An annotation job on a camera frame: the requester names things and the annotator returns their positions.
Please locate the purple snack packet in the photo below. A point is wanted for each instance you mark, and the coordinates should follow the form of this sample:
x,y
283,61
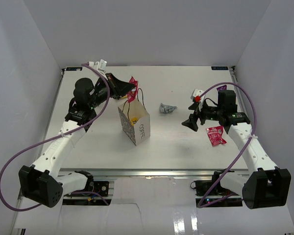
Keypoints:
x,y
222,88

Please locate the aluminium front rail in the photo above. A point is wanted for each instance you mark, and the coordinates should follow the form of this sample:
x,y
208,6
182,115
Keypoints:
x,y
151,173

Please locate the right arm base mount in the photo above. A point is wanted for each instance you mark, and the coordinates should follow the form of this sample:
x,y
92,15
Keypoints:
x,y
201,186

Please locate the yellow snack bar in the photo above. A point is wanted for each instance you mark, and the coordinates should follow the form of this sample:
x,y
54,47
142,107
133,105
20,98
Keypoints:
x,y
133,120

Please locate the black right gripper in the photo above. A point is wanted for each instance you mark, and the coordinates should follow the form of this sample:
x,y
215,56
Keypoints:
x,y
191,122

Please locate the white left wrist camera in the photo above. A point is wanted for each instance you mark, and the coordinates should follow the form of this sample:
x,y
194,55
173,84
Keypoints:
x,y
99,66

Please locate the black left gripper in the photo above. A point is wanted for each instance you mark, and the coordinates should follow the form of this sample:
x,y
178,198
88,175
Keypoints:
x,y
118,88

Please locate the silver snack packet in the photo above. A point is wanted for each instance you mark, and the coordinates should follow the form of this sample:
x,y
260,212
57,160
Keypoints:
x,y
166,109

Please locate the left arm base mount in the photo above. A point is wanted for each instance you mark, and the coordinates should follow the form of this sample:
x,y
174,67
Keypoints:
x,y
94,193

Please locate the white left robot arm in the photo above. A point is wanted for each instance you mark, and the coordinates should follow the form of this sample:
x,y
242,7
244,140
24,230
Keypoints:
x,y
40,182

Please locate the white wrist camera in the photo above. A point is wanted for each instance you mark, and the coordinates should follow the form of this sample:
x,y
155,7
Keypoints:
x,y
99,66
197,96

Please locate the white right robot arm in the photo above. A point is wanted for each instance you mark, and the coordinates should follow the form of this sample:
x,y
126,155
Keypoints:
x,y
267,184

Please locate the red snack packet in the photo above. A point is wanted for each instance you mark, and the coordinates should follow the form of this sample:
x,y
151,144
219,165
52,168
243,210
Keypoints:
x,y
131,95
215,135

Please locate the white paper coffee bag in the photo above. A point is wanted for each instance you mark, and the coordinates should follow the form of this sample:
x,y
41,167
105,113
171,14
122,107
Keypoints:
x,y
141,130

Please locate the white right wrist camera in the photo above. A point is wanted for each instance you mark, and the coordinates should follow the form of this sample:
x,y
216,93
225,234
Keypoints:
x,y
197,96

